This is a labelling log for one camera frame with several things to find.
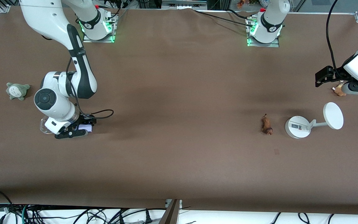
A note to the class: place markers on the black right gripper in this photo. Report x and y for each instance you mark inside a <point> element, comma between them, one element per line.
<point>83,120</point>

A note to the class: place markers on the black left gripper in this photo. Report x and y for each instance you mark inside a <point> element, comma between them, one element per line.
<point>333,73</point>

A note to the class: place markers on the small lavender box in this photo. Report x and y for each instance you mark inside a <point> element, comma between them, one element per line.
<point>87,128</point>

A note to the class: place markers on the brown lion statue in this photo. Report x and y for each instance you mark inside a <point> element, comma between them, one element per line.
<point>266,124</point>

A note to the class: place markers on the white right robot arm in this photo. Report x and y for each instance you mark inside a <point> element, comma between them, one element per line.
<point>51,18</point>

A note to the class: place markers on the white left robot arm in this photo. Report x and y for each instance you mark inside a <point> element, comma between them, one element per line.
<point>272,18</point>

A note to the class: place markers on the white round phone stand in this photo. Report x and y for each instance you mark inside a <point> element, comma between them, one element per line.
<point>297,127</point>

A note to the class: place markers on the clear plastic cup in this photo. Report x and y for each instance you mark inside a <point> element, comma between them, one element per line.
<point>43,126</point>

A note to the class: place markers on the grey-green plush toy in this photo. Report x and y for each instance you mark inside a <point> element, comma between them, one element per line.
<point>16,90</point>

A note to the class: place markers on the brown table cover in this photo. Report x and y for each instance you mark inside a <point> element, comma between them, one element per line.
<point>166,77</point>

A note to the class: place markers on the small orange toy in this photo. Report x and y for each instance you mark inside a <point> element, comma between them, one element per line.
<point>241,3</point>

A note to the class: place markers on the black power plug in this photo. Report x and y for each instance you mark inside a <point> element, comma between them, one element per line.
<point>148,219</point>

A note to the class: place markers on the brown table leg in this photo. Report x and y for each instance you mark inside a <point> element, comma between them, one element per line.
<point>170,214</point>

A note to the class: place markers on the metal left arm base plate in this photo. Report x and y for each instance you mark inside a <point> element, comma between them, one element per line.
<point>253,44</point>

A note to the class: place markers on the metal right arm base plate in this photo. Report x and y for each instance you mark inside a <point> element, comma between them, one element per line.
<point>99,40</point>

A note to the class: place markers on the metal table bracket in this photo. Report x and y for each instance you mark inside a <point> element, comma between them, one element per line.
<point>167,203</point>

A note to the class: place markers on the aluminium frame profile end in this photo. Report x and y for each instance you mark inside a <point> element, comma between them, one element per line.
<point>5,8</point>

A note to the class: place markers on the grey metal rail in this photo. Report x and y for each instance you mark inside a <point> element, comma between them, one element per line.
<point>183,3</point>

